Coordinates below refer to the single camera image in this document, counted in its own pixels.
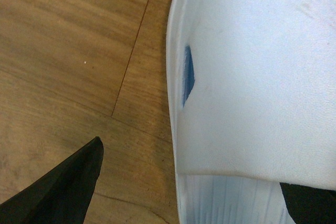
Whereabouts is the light blue slipper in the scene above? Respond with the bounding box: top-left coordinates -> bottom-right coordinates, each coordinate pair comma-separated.
166,0 -> 335,223

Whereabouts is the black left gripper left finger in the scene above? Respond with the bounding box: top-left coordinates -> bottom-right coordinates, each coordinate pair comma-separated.
1,136 -> 104,223

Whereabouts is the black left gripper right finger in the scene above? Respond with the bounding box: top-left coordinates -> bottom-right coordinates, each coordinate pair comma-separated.
280,183 -> 335,224

